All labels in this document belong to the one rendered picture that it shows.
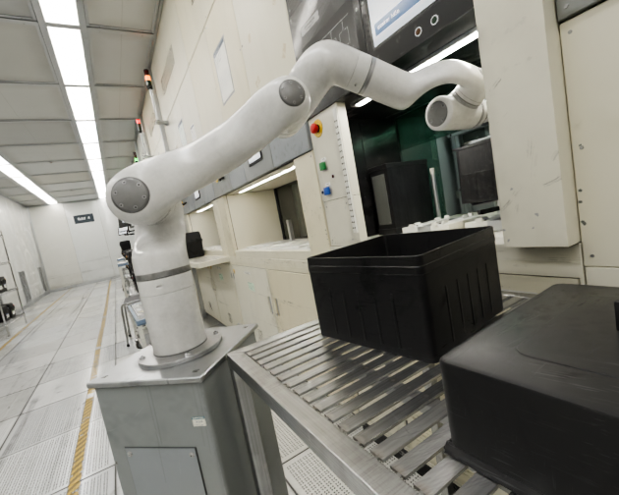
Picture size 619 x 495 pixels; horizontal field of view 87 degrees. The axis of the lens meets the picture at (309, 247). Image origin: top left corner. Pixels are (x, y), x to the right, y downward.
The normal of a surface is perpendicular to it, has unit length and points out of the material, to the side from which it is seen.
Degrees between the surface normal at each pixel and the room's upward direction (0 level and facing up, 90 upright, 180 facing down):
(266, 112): 106
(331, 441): 0
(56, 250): 90
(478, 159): 89
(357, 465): 0
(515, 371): 0
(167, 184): 85
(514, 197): 90
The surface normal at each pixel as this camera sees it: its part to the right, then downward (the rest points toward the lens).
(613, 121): -0.84, 0.21
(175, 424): -0.23, 0.15
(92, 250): 0.51, 0.00
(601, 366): -0.18, -0.98
